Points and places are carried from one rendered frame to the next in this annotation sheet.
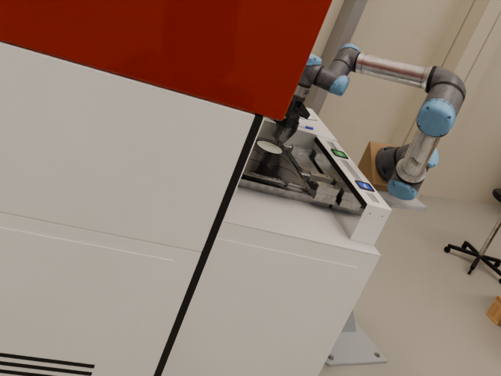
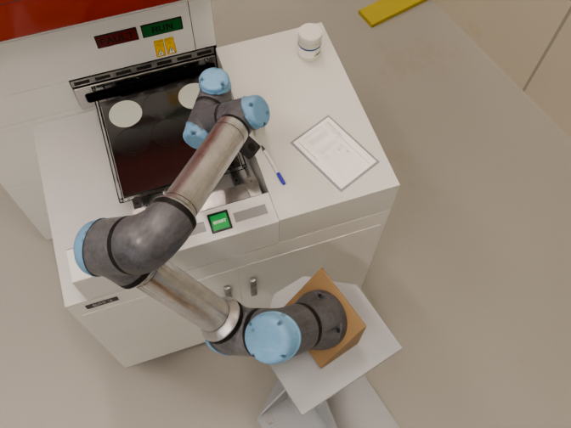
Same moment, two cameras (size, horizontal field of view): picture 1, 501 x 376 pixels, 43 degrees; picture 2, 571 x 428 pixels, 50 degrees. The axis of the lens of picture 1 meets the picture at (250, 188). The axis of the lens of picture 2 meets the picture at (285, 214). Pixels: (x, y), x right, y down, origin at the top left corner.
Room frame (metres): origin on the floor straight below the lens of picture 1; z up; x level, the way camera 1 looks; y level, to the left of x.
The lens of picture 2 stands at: (2.50, -0.96, 2.41)
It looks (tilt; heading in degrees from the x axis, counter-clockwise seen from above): 63 degrees down; 91
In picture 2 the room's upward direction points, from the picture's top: 2 degrees clockwise
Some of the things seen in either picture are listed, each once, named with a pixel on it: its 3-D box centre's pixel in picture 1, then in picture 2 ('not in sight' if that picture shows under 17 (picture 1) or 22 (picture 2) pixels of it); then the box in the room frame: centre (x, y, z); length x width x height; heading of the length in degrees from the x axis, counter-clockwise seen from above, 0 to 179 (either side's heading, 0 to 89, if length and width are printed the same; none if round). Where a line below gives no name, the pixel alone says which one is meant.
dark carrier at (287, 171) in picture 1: (248, 153); (168, 132); (2.13, 0.05, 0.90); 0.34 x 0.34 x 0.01; 22
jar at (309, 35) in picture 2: not in sight; (309, 42); (2.53, 0.33, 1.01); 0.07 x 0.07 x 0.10
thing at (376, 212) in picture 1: (343, 186); (177, 246); (2.20, -0.31, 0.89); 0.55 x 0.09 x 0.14; 22
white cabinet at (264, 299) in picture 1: (225, 259); (217, 226); (2.24, -0.02, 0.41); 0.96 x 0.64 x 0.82; 22
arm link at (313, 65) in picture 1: (307, 70); (215, 92); (2.30, -0.03, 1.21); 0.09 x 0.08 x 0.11; 78
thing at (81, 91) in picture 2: not in sight; (148, 81); (2.03, 0.24, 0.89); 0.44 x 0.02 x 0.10; 22
